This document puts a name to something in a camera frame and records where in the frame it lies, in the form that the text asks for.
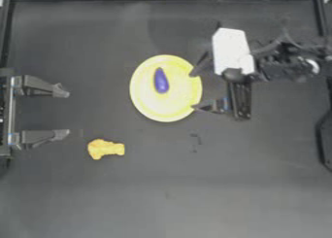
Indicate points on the purple toy eggplant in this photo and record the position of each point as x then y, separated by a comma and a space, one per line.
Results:
161, 81

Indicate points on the yellow toy food piece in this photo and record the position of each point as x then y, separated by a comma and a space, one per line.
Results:
105, 148

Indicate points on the yellow round plate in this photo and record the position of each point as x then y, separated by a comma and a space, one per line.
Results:
177, 99

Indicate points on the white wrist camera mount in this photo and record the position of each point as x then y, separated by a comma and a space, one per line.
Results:
231, 50

